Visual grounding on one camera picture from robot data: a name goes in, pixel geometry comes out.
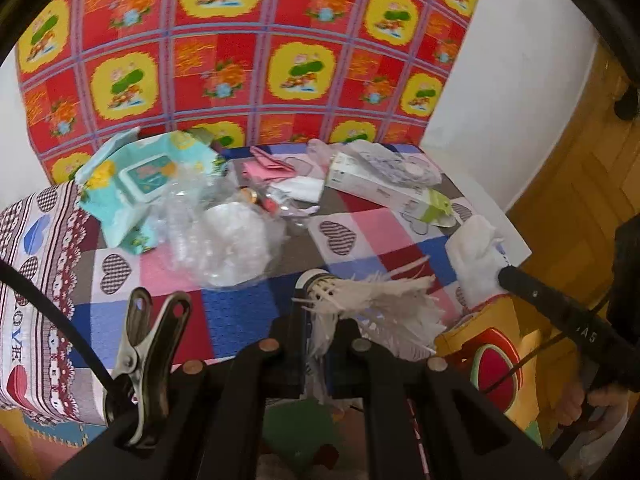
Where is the white feather shuttlecock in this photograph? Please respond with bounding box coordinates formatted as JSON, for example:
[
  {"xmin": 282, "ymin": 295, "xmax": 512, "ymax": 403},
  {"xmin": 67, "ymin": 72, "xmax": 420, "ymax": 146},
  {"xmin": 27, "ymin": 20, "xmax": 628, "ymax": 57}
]
[{"xmin": 294, "ymin": 256, "xmax": 446, "ymax": 361}]

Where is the white tissue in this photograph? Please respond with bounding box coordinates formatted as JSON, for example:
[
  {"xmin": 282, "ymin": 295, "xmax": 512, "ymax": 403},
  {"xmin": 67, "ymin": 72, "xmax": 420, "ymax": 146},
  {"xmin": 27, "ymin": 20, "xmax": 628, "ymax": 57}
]
[{"xmin": 445, "ymin": 214, "xmax": 509, "ymax": 310}]

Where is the clear plastic bag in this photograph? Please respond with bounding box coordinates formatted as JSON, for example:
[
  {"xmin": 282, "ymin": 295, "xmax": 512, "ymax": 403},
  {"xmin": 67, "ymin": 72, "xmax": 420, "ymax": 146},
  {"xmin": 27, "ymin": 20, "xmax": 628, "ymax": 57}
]
[{"xmin": 153, "ymin": 170, "xmax": 288, "ymax": 289}]

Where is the teal wet wipes pack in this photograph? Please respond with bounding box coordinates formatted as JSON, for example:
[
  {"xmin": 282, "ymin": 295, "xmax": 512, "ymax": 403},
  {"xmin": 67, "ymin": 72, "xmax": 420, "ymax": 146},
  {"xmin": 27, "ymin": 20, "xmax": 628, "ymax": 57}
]
[{"xmin": 74, "ymin": 127, "xmax": 224, "ymax": 255}]

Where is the person's right hand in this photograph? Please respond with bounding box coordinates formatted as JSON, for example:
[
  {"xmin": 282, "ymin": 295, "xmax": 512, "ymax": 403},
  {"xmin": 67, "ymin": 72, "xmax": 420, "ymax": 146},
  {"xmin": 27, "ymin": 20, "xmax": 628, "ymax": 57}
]
[{"xmin": 554, "ymin": 380, "xmax": 630, "ymax": 434}]

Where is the metal spring clamp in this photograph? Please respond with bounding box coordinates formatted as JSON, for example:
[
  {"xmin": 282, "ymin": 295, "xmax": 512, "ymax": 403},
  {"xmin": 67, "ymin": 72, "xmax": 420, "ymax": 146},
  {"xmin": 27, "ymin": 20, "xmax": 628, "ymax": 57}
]
[{"xmin": 103, "ymin": 287, "xmax": 192, "ymax": 450}]

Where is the checkered heart bed sheet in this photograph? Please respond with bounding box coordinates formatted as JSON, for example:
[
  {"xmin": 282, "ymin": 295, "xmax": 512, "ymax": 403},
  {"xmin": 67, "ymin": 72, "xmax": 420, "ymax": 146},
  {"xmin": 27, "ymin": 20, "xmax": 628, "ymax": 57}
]
[{"xmin": 1, "ymin": 173, "xmax": 475, "ymax": 425}]

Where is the small clear bottle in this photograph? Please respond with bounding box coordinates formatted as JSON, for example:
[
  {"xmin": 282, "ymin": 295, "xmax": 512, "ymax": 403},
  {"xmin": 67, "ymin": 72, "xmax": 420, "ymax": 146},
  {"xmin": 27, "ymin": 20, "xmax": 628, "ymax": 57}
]
[{"xmin": 240, "ymin": 186, "xmax": 280, "ymax": 216}]

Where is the white green cardboard box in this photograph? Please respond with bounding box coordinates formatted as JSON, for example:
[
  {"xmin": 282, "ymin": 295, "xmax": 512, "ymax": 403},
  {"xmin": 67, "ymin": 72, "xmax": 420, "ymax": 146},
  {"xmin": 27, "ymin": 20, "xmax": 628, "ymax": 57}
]
[{"xmin": 326, "ymin": 154, "xmax": 457, "ymax": 228}]

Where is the white printed plastic bag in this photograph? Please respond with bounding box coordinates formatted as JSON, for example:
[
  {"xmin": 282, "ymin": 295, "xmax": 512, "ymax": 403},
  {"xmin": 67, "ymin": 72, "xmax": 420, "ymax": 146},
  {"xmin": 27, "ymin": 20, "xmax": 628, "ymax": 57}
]
[{"xmin": 306, "ymin": 139, "xmax": 442, "ymax": 188}]

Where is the pink folded cloth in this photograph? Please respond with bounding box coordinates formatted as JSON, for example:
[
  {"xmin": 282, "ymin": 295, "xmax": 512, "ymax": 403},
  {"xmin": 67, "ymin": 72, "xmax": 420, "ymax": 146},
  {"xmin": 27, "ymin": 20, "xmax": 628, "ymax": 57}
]
[{"xmin": 243, "ymin": 146, "xmax": 297, "ymax": 183}]

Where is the red floral patterned headboard cloth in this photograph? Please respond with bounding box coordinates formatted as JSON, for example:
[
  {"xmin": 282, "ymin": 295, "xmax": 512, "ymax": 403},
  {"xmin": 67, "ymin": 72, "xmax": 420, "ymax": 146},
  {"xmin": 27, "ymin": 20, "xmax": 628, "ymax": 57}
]
[{"xmin": 15, "ymin": 0, "xmax": 478, "ymax": 183}]

